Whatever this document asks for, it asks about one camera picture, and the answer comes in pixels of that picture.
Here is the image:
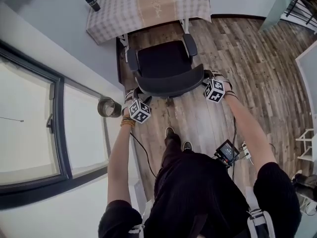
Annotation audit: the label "grey backpack strap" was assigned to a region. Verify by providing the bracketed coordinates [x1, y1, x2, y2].
[246, 186, 275, 238]

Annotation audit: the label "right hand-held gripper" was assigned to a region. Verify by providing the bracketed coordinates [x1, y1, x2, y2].
[203, 77, 226, 104]

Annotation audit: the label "checked beige tablecloth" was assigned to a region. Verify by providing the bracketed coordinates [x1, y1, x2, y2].
[85, 0, 212, 46]

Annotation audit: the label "small black monitor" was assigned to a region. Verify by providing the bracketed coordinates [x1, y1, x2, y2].
[214, 139, 240, 168]

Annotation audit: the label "person's right hand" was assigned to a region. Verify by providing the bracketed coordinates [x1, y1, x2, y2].
[210, 69, 234, 93]

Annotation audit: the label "white cabinet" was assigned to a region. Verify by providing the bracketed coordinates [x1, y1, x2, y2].
[295, 40, 317, 131]

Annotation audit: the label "white desk frame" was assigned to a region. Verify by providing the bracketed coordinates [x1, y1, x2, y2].
[118, 18, 191, 62]

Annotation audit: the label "frosted glass panel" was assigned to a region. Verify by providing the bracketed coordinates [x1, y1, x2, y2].
[258, 0, 302, 33]

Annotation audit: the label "person's left hand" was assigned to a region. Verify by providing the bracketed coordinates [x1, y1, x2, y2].
[120, 89, 140, 117]

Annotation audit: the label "person's left shoe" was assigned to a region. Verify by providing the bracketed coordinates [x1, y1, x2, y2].
[165, 126, 176, 140]

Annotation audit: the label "white power strip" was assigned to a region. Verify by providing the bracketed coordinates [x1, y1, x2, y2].
[239, 141, 251, 158]

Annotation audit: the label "person's black clothing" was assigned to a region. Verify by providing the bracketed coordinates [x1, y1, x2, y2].
[98, 132, 302, 238]

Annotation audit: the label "round black pot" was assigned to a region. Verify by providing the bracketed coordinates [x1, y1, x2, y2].
[97, 97, 122, 119]

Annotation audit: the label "black office chair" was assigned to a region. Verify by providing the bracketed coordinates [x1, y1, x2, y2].
[126, 33, 211, 106]

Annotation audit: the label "white shelf rack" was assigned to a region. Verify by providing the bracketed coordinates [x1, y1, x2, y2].
[296, 129, 317, 162]

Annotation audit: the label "black window handle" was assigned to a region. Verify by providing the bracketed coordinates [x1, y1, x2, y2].
[46, 114, 54, 133]

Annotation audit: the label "black metal railing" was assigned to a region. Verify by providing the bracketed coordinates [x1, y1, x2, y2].
[284, 0, 317, 34]

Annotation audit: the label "black framed window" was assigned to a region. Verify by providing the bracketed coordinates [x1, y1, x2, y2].
[0, 40, 111, 210]

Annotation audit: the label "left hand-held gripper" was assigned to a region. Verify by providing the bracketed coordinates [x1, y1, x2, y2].
[127, 88, 152, 125]

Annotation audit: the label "brown beaded bracelets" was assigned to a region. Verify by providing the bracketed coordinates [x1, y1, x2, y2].
[120, 115, 136, 128]

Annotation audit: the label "person's right forearm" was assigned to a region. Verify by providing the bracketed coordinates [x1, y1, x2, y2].
[224, 94, 278, 170]

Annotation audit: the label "person's left forearm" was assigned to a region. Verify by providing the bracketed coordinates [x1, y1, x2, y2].
[106, 122, 137, 205]

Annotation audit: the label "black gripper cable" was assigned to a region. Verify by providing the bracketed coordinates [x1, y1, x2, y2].
[231, 115, 238, 183]
[130, 132, 158, 178]

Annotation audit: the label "black bottle with white label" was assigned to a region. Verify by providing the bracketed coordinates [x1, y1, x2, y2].
[85, 0, 102, 12]

